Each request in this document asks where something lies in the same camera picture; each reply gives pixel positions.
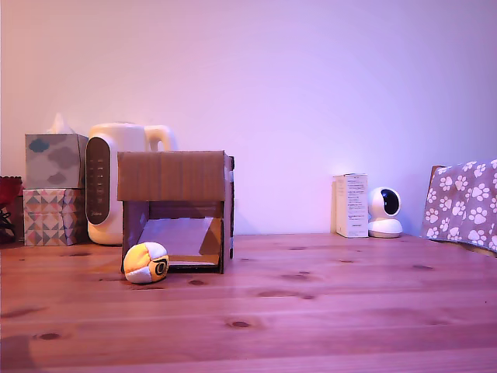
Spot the cloud print tissue box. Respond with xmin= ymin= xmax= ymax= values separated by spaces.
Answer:
xmin=24 ymin=113 xmax=90 ymax=190

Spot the white electric kettle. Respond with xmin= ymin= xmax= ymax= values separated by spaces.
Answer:
xmin=85 ymin=123 xmax=180 ymax=246

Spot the cardboard dice tower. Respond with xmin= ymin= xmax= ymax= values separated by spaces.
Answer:
xmin=116 ymin=149 xmax=235 ymax=274

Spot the triangle print tissue box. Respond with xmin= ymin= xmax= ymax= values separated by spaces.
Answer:
xmin=22 ymin=187 xmax=87 ymax=247

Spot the paw print grey cloth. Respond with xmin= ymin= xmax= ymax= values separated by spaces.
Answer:
xmin=421 ymin=158 xmax=497 ymax=254

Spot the red scalloped basket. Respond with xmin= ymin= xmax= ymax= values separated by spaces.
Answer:
xmin=0 ymin=175 xmax=25 ymax=245

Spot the small white round camera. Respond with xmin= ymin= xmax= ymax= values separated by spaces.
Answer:
xmin=366 ymin=186 xmax=404 ymax=239

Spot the yellow and white footbag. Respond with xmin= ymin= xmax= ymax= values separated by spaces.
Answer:
xmin=123 ymin=241 xmax=170 ymax=285

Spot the white printed carton box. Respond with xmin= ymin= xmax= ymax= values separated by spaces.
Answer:
xmin=331 ymin=173 xmax=370 ymax=239

